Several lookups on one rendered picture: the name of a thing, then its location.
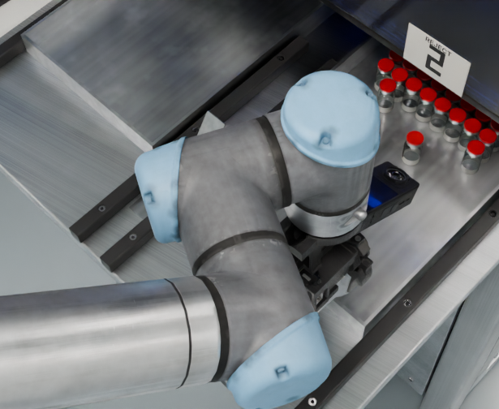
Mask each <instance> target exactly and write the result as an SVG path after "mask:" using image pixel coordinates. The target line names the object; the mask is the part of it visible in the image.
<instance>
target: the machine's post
mask: <svg viewBox="0 0 499 409"><path fill-rule="evenodd" d="M498 338H499V264H498V265H497V266H496V267H495V268H494V269H493V270H492V271H491V272H490V274H489V275H488V276H487V277H486V278H485V279H484V280H483V281H482V282H481V283H480V284H479V285H478V286H477V287H476V288H475V289H474V290H473V291H472V292H471V293H470V294H469V295H468V297H467V298H466V299H465V301H464V304H463V306H462V309H461V311H460V313H459V315H458V319H457V320H456V322H455V325H454V327H453V330H452V332H451V335H450V337H449V340H448V342H447V343H446V346H445V349H444V351H443V353H442V356H441V358H440V361H439V363H438V365H437V368H436V370H435V372H434V374H433V377H432V380H431V382H430V384H429V386H428V389H427V391H426V394H425V395H424V399H423V401H422V403H421V405H420V407H419V409H459V408H460V407H461V405H462V402H463V400H464V399H465V397H466V396H467V393H468V392H469V390H470V388H471V386H472V385H473V383H474V381H475V379H476V377H477V376H478V374H479V372H480V369H481V368H482V367H483V365H484V362H485V361H486V359H487V358H488V355H489V354H490V352H491V350H492V348H493V347H494V345H495V343H496V341H497V340H498Z"/></svg>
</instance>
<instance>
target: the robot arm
mask: <svg viewBox="0 0 499 409"><path fill-rule="evenodd" d="M380 123H381V121H380V110H379V105H378V102H377V99H376V96H375V95H374V94H373V92H372V90H371V89H370V88H369V87H368V86H367V85H366V84H365V83H364V82H363V81H362V80H360V79H358V78H356V77H354V76H353V75H350V74H347V73H345V72H341V71H318V72H314V73H311V74H309V75H306V76H304V77H303V78H302V79H301V80H300V81H299V82H297V83H296V84H295V85H294V86H292V87H291V88H290V90H289V92H288V93H287V94H286V98H285V100H284V103H283V105H282V109H281V110H278V111H274V112H271V113H268V114H263V115H262V116H261V117H259V118H254V119H251V120H247V121H245V122H242V123H237V124H234V125H231V126H228V127H223V128H220V129H217V130H214V131H210V132H206V133H204V134H200V135H198V136H193V137H190V138H187V137H186V136H184V137H182V138H180V139H179V140H176V141H174V142H171V143H168V144H164V145H162V146H159V147H156V148H155V149H153V150H150V151H148V152H146V153H143V154H141V155H140V156H139V157H138V158H137V160H136V163H135V173H136V178H137V182H138V184H139V187H140V192H141V195H142V198H143V201H144V206H145V208H146V211H147V214H148V219H149V221H150V224H151V227H152V229H153V233H154V236H155V239H156V240H157V241H158V242H160V243H171V242H177V243H180V242H182V243H183V247H184V250H185V252H186V255H187V259H188V262H189V265H190V266H191V271H192V273H193V276H187V277H179V278H164V279H157V280H148V281H141V282H125V283H118V284H109V285H102V286H86V287H79V288H71V289H63V290H55V291H40V292H32V293H24V294H16V295H1V296H0V409H60V408H65V407H74V406H79V405H84V404H89V403H98V402H103V401H108V400H113V399H118V398H126V397H131V396H136V395H142V394H151V393H156V392H161V391H166V390H174V389H179V388H184V387H189V386H194V385H203V384H206V383H209V382H218V381H227V383H226V385H227V389H228V390H230V391H231V392H232V394H233V396H234V400H235V401H236V402H237V403H238V405H240V406H241V407H242V408H245V409H270V408H275V407H280V406H282V405H285V404H287V403H292V402H294V401H295V400H298V399H300V398H302V397H304V396H306V395H307V394H310V393H311V392H312V391H314V390H315V389H317V388H318V387H319V386H320V385H321V384H322V383H323V382H324V381H325V380H326V379H327V377H328V376H329V374H330V371H331V368H332V359H331V356H330V353H329V349H328V347H327V344H326V341H325V337H324V335H323V333H322V330H321V327H320V323H319V320H320V316H319V313H318V312H319V311H320V310H321V309H322V308H324V307H325V306H326V305H327V304H328V303H330V302H331V301H332V300H333V299H334V298H335V297H340V296H343V295H346V294H348V293H349V292H350V291H351V290H352V289H353V288H354V287H356V286H362V285H363V284H364V283H365V282H366V281H367V280H368V279H369V278H370V277H371V276H372V264H373V261H372V260H371V259H369V258H368V256H369V254H370V249H371V248H370V247H369V246H368V241H367V240H366V239H365V237H364V236H363V235H362V234H361V233H360V232H361V231H363V230H365V229H367V228H369V227H370V226H372V225H374V224H376V223H377V222H379V221H381V220H383V219H384V218H386V217H388V216H389V215H391V214H393V213H395V212H397V211H398V210H400V209H402V208H404V207H406V206H408V205H409V204H410V203H411V202H412V200H413V198H414V196H415V194H416V192H417V189H418V187H419V183H418V182H417V181H415V180H414V179H413V178H412V177H410V176H409V175H408V174H407V173H406V172H405V171H404V170H402V169H400V168H398V167H397V166H394V165H393V164H392V163H390V162H389V161H386V162H384V163H382V164H380V165H379V166H375V167H374V162H375V157H376V152H377V150H378V149H379V145H380V139H381V138H380ZM283 208H284V209H285V211H286V218H285V219H283V220H282V221H281V222H279V220H278V218H277V214H276V212H275V210H279V209H283ZM316 302H317V303H316Z"/></svg>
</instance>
